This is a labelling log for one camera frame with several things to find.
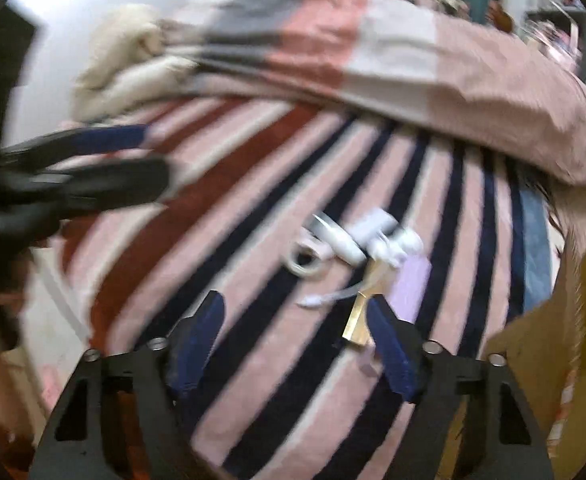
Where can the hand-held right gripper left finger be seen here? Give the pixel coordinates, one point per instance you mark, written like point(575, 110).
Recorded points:
point(197, 345)

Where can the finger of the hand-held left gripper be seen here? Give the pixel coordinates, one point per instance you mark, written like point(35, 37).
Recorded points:
point(108, 137)
point(123, 180)

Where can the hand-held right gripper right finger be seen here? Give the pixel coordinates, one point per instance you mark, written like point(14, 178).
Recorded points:
point(392, 352)

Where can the gold rectangular box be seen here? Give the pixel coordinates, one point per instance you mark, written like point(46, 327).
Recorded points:
point(360, 317)

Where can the brown cardboard box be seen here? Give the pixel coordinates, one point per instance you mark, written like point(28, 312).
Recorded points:
point(563, 340)

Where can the striped bed sheet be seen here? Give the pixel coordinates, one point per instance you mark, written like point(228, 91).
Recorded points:
point(253, 360)

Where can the lilac flat box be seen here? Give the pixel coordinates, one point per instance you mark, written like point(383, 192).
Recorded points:
point(412, 285)

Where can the cream fluffy blanket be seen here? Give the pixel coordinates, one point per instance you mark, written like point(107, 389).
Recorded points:
point(123, 55)

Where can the white earphones bundle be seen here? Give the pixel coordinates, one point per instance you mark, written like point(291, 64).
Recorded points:
point(398, 249)

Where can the white cylindrical device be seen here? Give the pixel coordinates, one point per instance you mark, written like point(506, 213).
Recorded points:
point(338, 241)

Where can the white charger adapter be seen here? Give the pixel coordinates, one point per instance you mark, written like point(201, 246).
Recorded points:
point(373, 223)

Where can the blue denim cloth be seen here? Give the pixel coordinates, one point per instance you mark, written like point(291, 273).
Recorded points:
point(535, 250)

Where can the pink patchwork quilt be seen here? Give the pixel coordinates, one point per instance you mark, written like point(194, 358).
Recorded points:
point(423, 70)

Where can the cluttered shelf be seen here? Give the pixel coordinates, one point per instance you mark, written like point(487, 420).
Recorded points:
point(558, 25)

